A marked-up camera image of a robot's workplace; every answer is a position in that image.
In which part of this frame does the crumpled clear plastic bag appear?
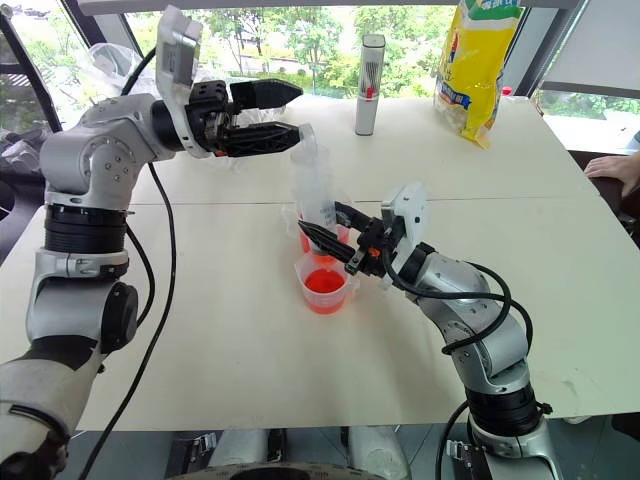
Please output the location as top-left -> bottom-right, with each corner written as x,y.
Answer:
76,42 -> 157,104

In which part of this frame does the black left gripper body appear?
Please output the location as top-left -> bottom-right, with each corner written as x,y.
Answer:
184,79 -> 237,158

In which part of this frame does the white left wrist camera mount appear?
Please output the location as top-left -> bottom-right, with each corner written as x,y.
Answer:
153,8 -> 207,162

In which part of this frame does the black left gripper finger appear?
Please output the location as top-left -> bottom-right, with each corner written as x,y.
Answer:
228,78 -> 305,113
218,120 -> 302,160

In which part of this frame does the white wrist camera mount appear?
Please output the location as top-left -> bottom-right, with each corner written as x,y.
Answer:
379,181 -> 432,267
153,8 -> 207,162

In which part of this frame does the person's bare hand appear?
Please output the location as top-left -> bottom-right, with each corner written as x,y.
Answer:
583,152 -> 640,200

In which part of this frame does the yellow plastic food bag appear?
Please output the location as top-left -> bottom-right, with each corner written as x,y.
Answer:
432,0 -> 525,151

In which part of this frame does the black slanted window post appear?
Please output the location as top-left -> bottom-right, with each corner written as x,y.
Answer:
0,8 -> 65,135

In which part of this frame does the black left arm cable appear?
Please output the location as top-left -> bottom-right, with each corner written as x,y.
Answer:
78,46 -> 178,480

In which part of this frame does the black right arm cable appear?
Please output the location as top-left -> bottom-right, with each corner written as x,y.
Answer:
382,248 -> 535,480

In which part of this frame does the clear measuring cup red liquid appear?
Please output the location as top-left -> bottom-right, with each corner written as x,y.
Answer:
296,221 -> 352,263
293,252 -> 360,317

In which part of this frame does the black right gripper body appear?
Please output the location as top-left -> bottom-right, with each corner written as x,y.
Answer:
343,218 -> 397,280

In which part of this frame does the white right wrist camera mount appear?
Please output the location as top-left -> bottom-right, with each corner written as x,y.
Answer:
379,181 -> 432,267

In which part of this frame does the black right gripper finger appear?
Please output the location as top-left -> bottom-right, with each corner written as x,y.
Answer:
332,199 -> 375,233
297,220 -> 355,262

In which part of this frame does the clear plastic measuring cup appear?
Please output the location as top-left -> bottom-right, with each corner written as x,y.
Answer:
288,123 -> 342,256

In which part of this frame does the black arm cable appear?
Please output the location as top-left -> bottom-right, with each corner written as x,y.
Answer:
382,248 -> 535,480
78,46 -> 178,480

